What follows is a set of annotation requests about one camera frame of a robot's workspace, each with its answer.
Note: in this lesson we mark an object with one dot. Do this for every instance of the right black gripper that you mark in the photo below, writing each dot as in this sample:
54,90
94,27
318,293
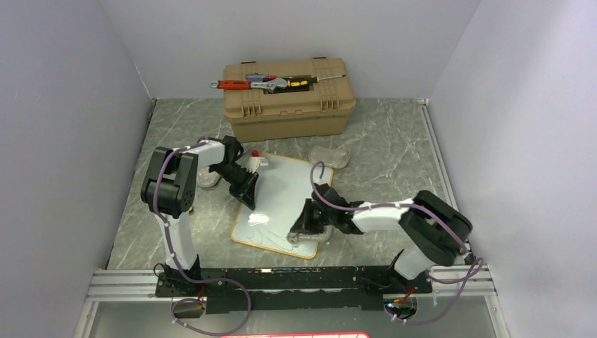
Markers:
305,222

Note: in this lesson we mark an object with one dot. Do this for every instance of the yellow black handled screwdriver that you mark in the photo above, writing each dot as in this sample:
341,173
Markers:
305,81

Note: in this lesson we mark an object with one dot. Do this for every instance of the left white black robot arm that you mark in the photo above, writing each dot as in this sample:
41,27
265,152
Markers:
169,189

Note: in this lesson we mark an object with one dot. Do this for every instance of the tan plastic toolbox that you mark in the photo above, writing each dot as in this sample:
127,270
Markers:
317,110

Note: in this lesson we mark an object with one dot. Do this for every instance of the dark brown scrubbing pad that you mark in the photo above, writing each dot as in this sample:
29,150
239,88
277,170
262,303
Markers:
296,238

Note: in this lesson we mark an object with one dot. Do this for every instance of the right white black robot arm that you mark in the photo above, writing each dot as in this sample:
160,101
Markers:
437,230

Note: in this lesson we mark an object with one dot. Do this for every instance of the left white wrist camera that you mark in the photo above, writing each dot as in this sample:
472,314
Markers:
257,160

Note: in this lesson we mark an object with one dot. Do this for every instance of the blue red handled screwdriver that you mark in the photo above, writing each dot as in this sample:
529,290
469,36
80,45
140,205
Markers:
259,77

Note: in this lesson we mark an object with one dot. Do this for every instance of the black aluminium base frame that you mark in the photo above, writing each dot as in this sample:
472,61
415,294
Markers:
227,289

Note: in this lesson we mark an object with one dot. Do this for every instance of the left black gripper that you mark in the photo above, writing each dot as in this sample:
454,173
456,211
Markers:
248,198

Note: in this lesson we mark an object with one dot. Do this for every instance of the yellow framed whiteboard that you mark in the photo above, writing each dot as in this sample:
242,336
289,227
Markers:
281,190

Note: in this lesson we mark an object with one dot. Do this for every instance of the grey scrubbing pad left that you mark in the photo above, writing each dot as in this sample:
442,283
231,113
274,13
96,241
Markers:
206,179

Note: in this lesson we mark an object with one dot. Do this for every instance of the red handled adjustable wrench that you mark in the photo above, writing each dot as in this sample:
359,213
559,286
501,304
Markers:
269,86

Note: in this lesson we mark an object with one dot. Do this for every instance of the grey mesh scrubbing pad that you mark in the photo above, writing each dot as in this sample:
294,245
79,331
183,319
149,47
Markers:
337,158

